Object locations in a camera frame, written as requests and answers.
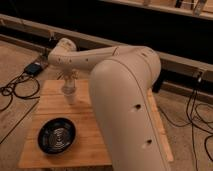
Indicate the black ceramic bowl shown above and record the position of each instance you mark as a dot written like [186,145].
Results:
[56,135]

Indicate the black power adapter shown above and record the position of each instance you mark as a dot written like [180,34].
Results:
[33,69]

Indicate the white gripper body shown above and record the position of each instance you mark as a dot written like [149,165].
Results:
[69,75]

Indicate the wooden table board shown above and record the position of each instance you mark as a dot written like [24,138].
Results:
[88,148]

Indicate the white sponge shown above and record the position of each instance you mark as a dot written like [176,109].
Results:
[69,84]

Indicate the white ceramic cup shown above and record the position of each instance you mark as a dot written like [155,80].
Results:
[69,92]

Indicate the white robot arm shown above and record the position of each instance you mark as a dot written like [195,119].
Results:
[120,77]

